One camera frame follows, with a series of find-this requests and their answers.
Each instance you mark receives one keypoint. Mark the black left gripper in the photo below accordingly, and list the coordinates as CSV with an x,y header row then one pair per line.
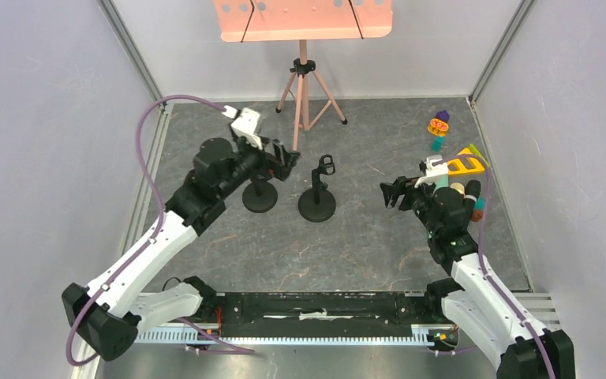
x,y
277,168

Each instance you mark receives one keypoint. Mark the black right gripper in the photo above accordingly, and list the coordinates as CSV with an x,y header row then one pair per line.
x,y
401,183

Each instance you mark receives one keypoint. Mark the black microphone stand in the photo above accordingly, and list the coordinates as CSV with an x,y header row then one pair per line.
x,y
318,204
259,196

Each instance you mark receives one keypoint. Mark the yellow microphone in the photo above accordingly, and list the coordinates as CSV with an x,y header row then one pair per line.
x,y
459,187

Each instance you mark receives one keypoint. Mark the black microphone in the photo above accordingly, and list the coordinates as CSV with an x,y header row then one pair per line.
x,y
473,191

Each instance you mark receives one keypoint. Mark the green microphone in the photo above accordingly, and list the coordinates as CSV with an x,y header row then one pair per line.
x,y
442,182

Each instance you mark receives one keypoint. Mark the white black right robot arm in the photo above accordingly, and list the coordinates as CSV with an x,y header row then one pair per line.
x,y
473,297

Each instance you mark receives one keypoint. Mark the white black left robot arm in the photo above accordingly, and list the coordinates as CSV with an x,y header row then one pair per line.
x,y
109,312

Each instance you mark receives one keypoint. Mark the pink tripod music stand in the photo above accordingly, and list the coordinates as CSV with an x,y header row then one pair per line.
x,y
304,21

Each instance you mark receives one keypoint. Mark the teal toy block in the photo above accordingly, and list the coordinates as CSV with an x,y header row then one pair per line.
x,y
437,143

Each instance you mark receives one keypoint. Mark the yellow triangular toy block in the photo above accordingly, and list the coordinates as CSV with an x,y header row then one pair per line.
x,y
468,161

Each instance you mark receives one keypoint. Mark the small teal cube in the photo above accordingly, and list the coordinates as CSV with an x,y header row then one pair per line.
x,y
480,204

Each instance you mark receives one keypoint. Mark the purple toy block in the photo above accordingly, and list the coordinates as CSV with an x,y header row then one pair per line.
x,y
443,116

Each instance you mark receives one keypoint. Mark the brown round toy piece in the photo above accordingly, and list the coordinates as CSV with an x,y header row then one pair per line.
x,y
477,215

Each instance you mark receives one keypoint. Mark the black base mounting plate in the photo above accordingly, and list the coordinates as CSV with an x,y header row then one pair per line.
x,y
320,314

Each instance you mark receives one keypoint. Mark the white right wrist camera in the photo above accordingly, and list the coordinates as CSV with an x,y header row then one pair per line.
x,y
433,168

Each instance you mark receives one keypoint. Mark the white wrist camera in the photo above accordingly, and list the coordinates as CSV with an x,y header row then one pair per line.
x,y
433,168
245,122

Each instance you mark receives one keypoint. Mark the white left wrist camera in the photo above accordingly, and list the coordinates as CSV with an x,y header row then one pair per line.
x,y
245,122

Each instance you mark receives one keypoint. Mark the white slotted cable duct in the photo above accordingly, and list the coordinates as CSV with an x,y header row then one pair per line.
x,y
181,334

